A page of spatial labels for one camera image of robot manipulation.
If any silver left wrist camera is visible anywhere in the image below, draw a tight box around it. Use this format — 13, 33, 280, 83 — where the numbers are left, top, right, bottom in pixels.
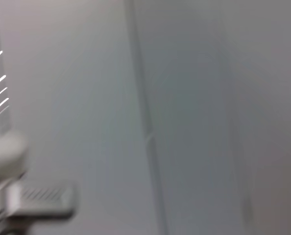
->
5, 182, 75, 220

